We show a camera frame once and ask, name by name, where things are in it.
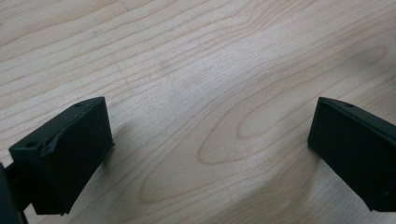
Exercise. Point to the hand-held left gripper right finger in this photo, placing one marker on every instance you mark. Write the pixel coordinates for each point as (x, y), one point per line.
(355, 149)

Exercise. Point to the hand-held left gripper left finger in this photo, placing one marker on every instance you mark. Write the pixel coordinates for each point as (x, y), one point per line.
(65, 155)

